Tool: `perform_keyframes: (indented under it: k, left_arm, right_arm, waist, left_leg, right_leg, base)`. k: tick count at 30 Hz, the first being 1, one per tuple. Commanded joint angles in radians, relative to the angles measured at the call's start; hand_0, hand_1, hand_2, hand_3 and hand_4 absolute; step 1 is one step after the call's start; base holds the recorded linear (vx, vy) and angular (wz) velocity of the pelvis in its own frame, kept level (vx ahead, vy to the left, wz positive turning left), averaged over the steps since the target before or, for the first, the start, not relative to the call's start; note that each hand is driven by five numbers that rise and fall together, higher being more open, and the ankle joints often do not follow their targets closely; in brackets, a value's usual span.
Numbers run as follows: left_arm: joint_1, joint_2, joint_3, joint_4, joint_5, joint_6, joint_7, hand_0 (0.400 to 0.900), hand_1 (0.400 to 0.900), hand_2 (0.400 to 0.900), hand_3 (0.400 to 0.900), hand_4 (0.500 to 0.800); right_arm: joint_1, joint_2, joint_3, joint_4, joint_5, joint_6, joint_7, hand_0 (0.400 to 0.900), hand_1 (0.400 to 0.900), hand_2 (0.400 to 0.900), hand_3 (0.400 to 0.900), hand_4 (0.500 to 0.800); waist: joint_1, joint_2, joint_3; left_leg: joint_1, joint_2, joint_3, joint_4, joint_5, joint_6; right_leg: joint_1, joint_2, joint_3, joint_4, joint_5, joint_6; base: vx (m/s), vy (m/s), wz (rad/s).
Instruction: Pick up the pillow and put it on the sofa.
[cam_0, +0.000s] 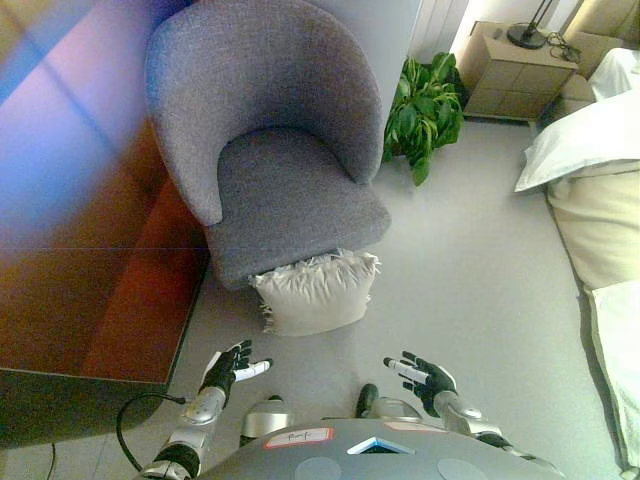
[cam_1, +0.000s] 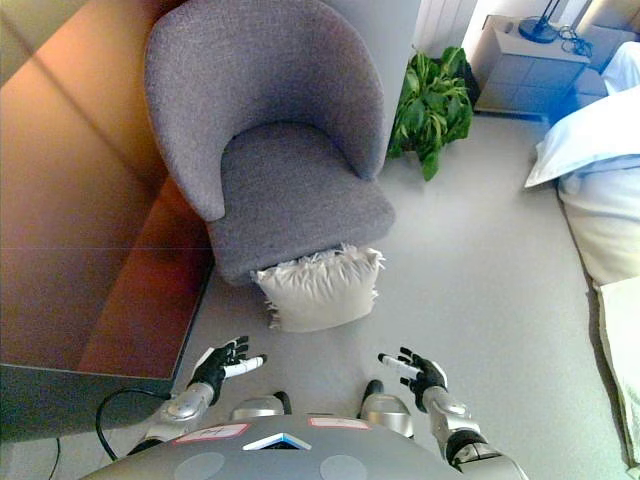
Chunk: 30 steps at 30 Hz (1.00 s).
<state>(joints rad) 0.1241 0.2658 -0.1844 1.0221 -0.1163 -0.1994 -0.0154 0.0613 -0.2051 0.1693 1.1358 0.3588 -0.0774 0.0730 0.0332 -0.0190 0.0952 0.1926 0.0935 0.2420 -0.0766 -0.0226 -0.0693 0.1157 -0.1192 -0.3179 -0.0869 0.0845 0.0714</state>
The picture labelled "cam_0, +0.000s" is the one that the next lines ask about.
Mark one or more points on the silver robot right leg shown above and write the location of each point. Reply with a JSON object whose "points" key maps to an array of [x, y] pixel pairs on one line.
{"points": [[397, 407]]}

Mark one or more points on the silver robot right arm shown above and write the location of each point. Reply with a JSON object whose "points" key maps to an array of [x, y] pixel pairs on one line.
{"points": [[467, 420]]}

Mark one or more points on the red-brown wooden table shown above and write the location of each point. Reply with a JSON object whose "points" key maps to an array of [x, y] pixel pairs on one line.
{"points": [[90, 280]]}

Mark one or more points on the black robot left foot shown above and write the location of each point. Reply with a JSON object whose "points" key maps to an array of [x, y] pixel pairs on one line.
{"points": [[274, 398]]}

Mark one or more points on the silver robot left leg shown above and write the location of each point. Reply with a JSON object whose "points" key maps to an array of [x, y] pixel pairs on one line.
{"points": [[265, 425]]}

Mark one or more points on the black robot foot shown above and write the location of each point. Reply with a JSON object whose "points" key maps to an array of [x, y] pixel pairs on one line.
{"points": [[274, 398], [366, 397]]}

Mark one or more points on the black lamp base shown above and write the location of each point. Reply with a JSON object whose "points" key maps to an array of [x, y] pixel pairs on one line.
{"points": [[526, 35]]}

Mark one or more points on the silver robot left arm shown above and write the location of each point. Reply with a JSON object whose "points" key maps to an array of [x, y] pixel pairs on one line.
{"points": [[192, 430]]}

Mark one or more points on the grey fabric armchair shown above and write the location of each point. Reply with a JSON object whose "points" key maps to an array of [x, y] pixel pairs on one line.
{"points": [[280, 150]]}

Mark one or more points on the green potted plant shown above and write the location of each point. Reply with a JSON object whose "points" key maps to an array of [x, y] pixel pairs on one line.
{"points": [[427, 112]]}

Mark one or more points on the small white bed pillow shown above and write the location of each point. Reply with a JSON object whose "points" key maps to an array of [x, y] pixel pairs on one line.
{"points": [[617, 72]]}

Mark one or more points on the silver robot leg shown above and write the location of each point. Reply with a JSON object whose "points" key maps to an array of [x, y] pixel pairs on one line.
{"points": [[265, 425], [397, 407]]}

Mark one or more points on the beige nightstand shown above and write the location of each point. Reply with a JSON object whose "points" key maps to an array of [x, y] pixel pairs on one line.
{"points": [[515, 75]]}

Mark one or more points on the large white bed pillow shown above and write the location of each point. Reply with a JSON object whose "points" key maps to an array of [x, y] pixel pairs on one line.
{"points": [[585, 137]]}

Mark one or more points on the beige padded headboard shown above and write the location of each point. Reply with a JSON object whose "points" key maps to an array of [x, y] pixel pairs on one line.
{"points": [[597, 35]]}

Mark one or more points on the grey robot torso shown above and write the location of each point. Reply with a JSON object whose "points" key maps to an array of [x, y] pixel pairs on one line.
{"points": [[380, 457]]}

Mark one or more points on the white fringed pillow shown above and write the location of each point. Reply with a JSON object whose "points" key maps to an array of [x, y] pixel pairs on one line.
{"points": [[316, 295]]}

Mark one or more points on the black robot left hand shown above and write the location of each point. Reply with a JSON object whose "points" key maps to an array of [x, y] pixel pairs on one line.
{"points": [[226, 369]]}

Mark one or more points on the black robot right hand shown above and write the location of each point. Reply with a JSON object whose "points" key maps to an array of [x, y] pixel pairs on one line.
{"points": [[432, 382]]}

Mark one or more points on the white bed sheet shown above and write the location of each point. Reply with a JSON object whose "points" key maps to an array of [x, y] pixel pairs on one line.
{"points": [[617, 360]]}

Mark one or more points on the black robot right foot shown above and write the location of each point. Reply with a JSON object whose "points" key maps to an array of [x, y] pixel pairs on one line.
{"points": [[366, 397]]}

